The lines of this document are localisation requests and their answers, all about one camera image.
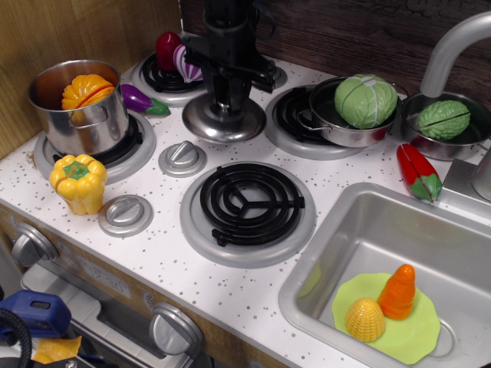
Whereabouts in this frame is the silver faucet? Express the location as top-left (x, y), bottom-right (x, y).
top-left (420, 11), bottom-right (490, 98)

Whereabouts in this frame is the green toy cabbage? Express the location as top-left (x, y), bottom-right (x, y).
top-left (334, 74), bottom-right (398, 130)

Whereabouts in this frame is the grey left oven knob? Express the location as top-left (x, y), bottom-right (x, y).
top-left (12, 222), bottom-right (59, 267)

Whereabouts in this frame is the back right black burner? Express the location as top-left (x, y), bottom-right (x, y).
top-left (265, 85), bottom-right (363, 161)

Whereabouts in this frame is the black cable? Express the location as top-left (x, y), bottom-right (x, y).
top-left (0, 308), bottom-right (32, 368)

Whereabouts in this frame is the red toy chili pepper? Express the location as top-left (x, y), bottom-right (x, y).
top-left (396, 143), bottom-right (443, 202)

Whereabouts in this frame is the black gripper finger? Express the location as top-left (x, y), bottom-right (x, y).
top-left (205, 71), bottom-right (225, 106)
top-left (229, 77), bottom-right (252, 112)

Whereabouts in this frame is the yellow toy bell pepper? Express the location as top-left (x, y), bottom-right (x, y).
top-left (49, 154), bottom-right (107, 215)

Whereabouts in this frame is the yellow toy corn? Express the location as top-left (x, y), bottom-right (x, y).
top-left (345, 297), bottom-right (385, 342)

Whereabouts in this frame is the grey centre stove knob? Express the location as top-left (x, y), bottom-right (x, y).
top-left (158, 140), bottom-right (207, 178)

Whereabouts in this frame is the yellow cloth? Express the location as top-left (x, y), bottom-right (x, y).
top-left (32, 337), bottom-right (82, 364)

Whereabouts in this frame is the silver metal bowl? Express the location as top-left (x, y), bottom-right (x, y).
top-left (401, 93), bottom-right (490, 160)

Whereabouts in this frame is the grey oven knob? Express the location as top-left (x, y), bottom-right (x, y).
top-left (149, 302), bottom-right (204, 359)
top-left (12, 222), bottom-right (59, 267)

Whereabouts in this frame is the orange toy carrot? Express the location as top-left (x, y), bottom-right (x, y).
top-left (377, 264), bottom-right (416, 320)

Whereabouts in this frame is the silver sink basin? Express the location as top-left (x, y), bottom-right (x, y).
top-left (279, 183), bottom-right (490, 367)

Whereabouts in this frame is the dark red toy vegetable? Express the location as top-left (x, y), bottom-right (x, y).
top-left (155, 31), bottom-right (182, 71)

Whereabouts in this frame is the tall silver metal pot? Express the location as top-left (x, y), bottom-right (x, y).
top-left (28, 60), bottom-right (130, 156)

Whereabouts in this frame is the back left black burner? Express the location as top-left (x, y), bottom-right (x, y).
top-left (130, 53), bottom-right (206, 108)

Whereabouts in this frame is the silver metal pot lid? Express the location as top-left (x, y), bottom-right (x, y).
top-left (183, 94), bottom-right (266, 143)

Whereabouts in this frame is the orange toy pumpkin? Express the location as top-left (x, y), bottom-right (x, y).
top-left (61, 74), bottom-right (115, 110)

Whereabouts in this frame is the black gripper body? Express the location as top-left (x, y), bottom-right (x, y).
top-left (183, 15), bottom-right (276, 93)

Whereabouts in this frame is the shallow silver metal pan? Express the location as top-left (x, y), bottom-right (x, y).
top-left (298, 77), bottom-right (401, 148)

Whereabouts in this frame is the purple toy eggplant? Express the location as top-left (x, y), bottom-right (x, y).
top-left (120, 84), bottom-right (170, 116)

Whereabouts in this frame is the grey stove knob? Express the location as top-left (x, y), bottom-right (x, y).
top-left (158, 140), bottom-right (207, 178)
top-left (98, 195), bottom-right (153, 238)
top-left (273, 66), bottom-right (288, 89)

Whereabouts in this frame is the grey oven door handle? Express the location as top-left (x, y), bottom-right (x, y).
top-left (21, 264), bottom-right (194, 367)

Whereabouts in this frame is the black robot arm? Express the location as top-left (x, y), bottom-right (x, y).
top-left (183, 1), bottom-right (275, 112)

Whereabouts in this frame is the grey front stove knob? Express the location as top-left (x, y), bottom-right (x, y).
top-left (98, 195), bottom-right (153, 238)

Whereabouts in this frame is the front right black burner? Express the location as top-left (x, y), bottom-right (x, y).
top-left (180, 162), bottom-right (316, 268)

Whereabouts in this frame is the grey right oven knob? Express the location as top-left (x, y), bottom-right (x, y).
top-left (149, 302), bottom-right (204, 359)

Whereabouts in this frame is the grey back stove knob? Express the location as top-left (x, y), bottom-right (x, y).
top-left (273, 66), bottom-right (288, 89)

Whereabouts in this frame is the light green plate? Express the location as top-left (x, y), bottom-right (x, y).
top-left (331, 273), bottom-right (440, 365)

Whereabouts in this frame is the green toy bitter gourd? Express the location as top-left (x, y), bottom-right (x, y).
top-left (417, 100), bottom-right (471, 141)

